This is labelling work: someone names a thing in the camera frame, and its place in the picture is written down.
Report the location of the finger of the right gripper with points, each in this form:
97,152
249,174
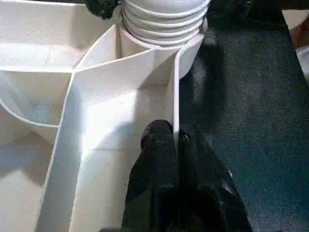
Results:
227,7
102,7

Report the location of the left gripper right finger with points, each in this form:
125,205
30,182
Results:
207,193

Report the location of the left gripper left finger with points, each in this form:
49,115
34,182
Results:
154,188

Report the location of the white plastic table leg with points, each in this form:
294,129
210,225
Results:
164,19

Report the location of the white plastic table top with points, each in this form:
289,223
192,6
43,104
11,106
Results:
96,96

